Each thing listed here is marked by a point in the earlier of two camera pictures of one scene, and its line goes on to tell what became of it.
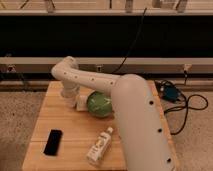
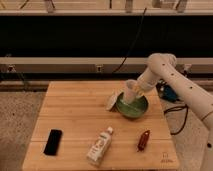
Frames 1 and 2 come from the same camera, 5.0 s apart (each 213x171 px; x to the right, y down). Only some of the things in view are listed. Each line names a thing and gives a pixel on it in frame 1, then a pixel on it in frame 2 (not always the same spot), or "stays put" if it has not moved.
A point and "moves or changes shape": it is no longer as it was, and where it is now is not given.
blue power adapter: (170, 92) stays put
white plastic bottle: (99, 146) stays put
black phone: (53, 142) stays put
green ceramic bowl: (99, 104) moves or changes shape
